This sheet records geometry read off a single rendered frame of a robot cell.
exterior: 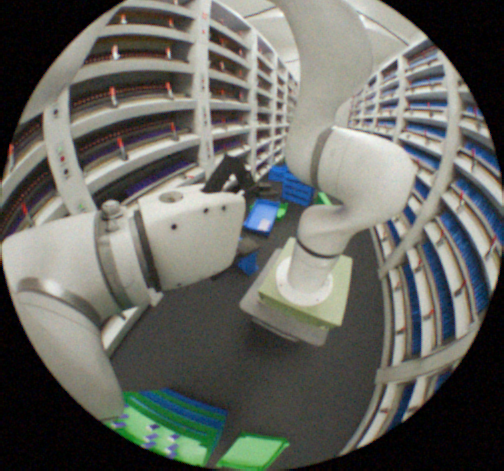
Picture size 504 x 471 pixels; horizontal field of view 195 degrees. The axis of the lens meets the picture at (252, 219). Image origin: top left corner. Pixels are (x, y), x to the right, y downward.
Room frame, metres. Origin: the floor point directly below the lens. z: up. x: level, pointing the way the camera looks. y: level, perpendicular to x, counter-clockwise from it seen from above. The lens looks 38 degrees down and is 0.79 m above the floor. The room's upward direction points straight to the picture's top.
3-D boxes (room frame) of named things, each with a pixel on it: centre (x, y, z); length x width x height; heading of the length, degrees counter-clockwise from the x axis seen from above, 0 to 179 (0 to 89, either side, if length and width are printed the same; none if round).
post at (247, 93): (1.55, 0.07, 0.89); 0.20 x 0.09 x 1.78; 66
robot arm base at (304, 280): (0.22, -0.17, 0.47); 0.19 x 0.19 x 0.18
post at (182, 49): (0.91, 0.35, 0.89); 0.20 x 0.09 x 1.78; 66
